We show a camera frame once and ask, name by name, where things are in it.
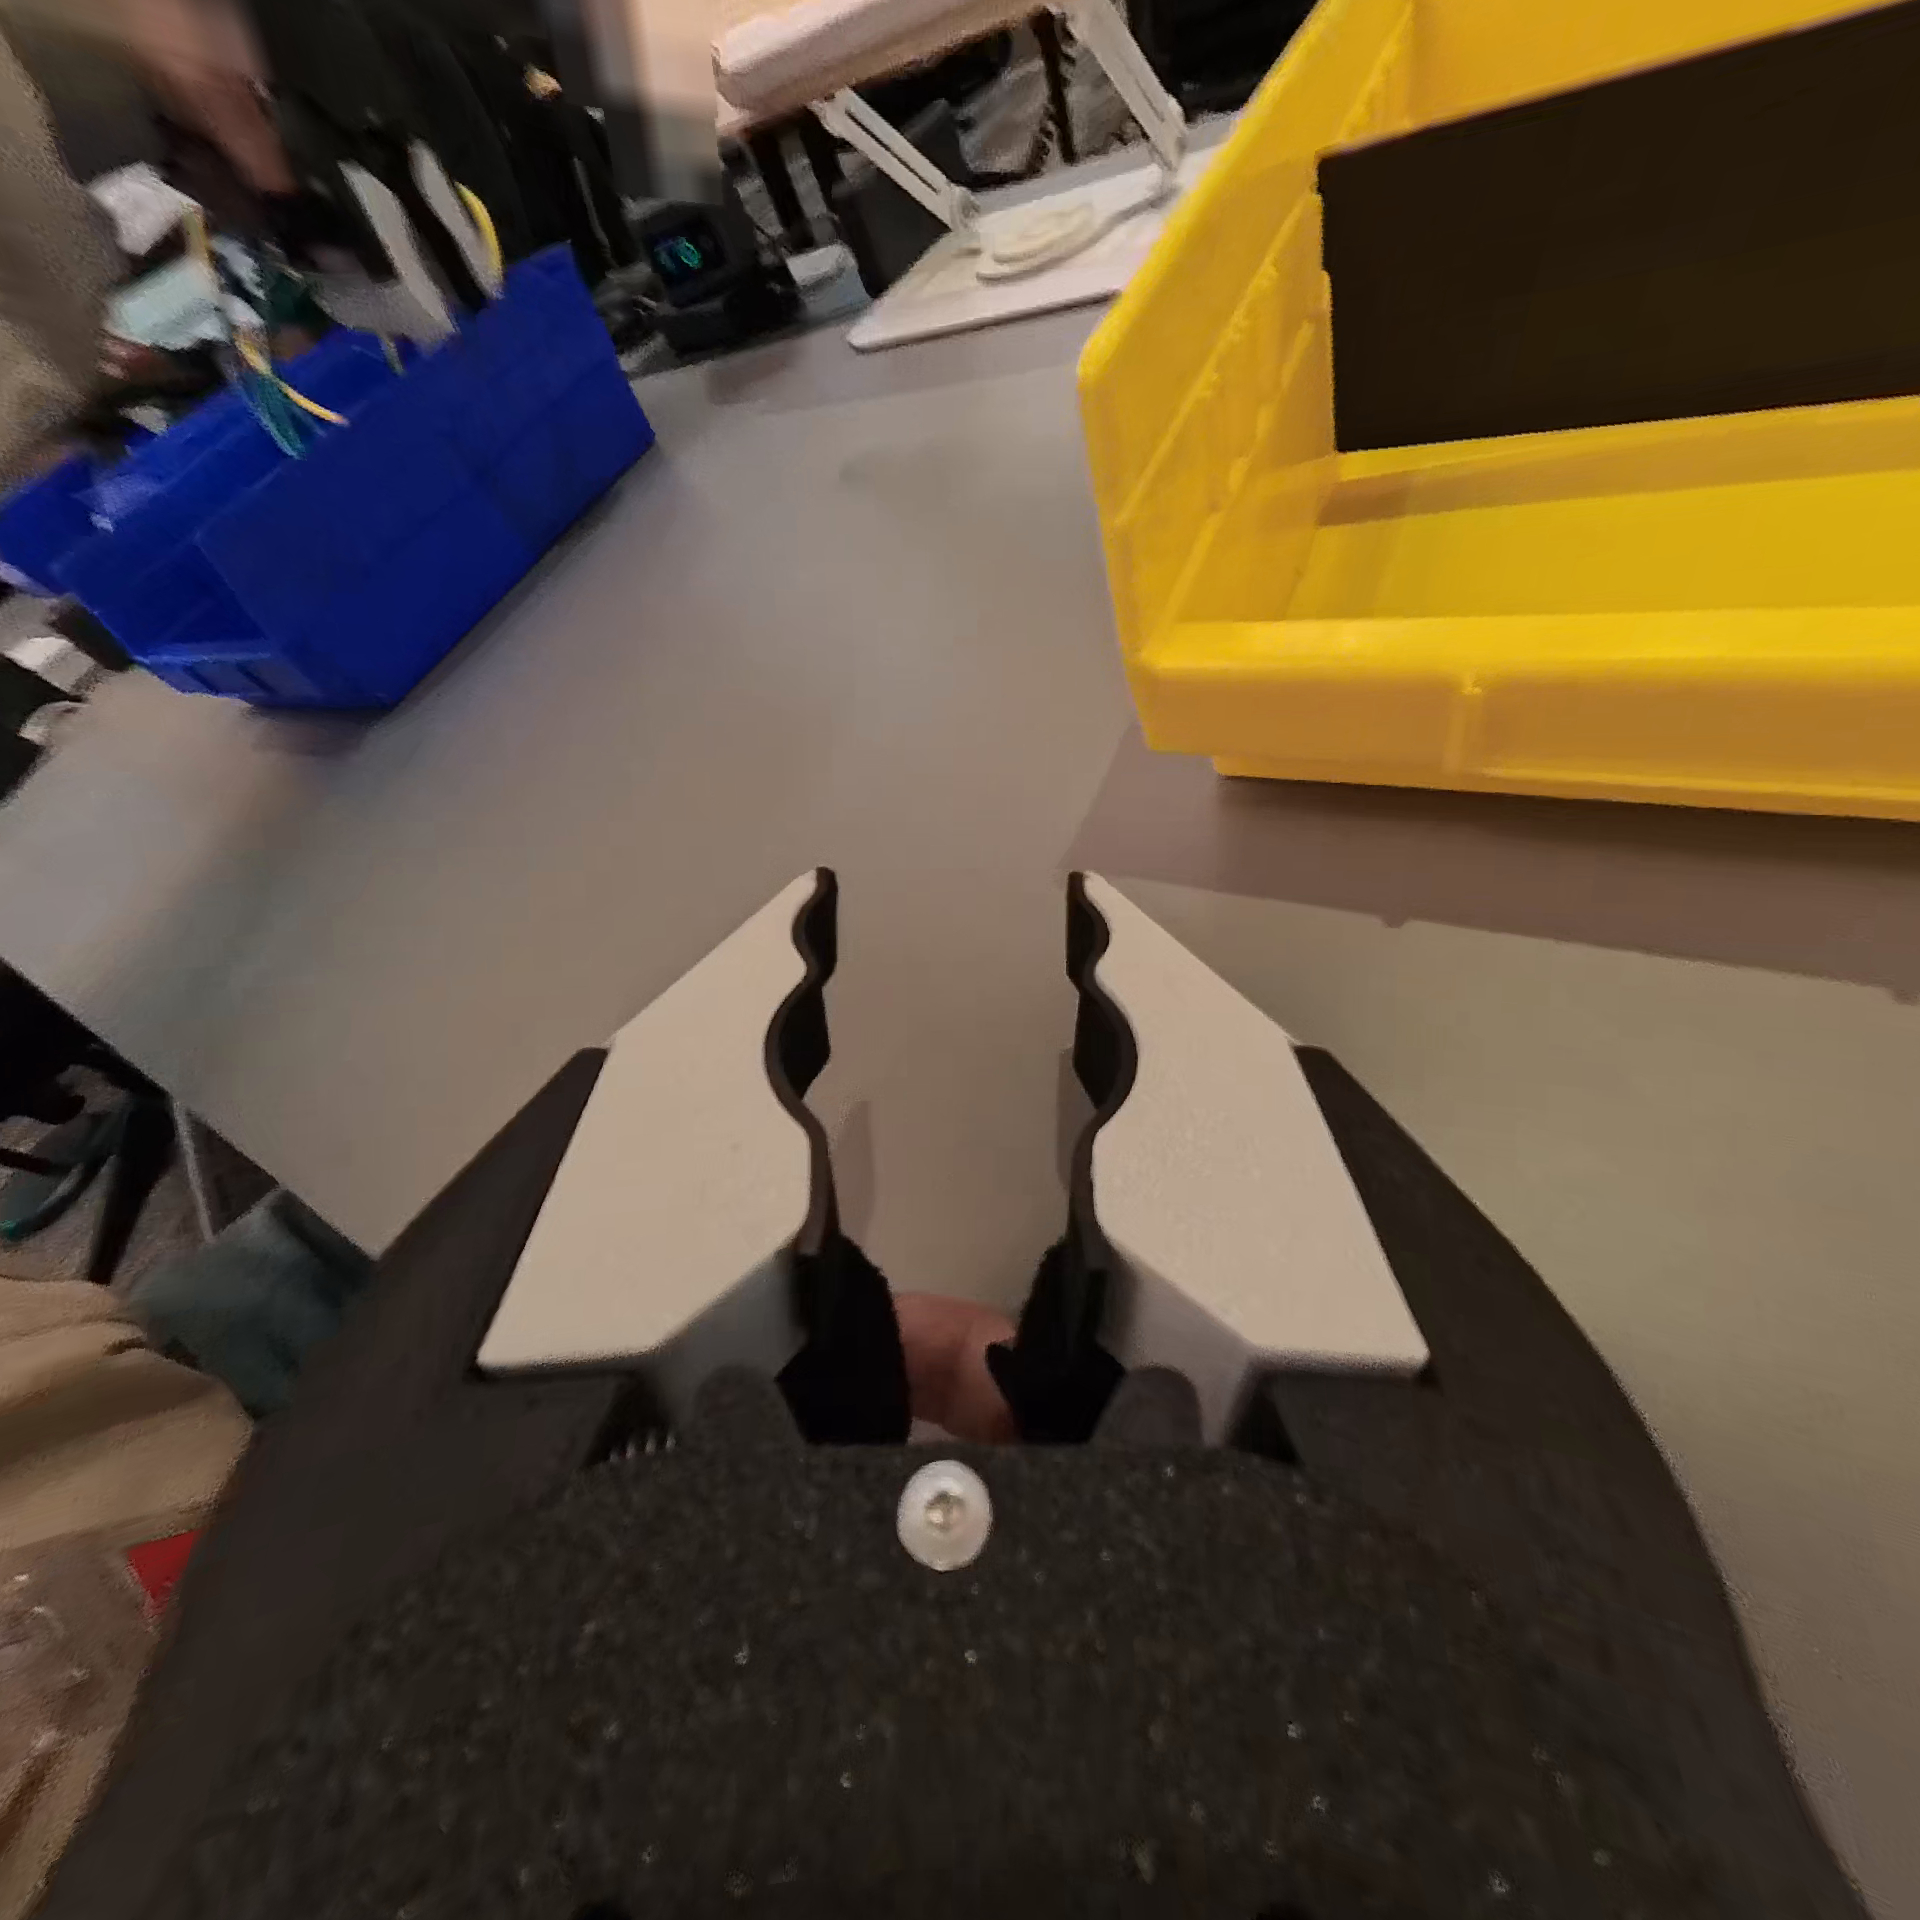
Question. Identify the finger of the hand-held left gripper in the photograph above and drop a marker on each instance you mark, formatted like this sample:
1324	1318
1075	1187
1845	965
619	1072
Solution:
393	255
458	227

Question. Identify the small black box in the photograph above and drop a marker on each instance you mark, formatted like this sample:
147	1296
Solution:
735	319

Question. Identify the blue plastic bin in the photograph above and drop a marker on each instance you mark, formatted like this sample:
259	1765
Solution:
419	494

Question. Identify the person's left hand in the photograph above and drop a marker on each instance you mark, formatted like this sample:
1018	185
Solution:
216	90

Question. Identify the beige cloth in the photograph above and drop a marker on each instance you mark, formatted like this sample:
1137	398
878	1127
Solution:
90	1426

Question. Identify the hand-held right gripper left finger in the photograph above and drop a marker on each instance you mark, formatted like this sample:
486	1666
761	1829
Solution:
672	1169

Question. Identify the person's left forearm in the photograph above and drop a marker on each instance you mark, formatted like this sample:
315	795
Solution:
44	227

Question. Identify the black panel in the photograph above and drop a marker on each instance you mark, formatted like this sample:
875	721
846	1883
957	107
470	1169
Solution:
1619	255

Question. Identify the person's right hand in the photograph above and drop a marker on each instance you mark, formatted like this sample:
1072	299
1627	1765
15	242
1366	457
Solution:
961	1349

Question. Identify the yellow plastic bin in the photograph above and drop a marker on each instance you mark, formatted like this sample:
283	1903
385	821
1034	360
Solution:
1499	707

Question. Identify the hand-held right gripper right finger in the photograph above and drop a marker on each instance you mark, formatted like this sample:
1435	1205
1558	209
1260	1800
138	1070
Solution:
1244	1187

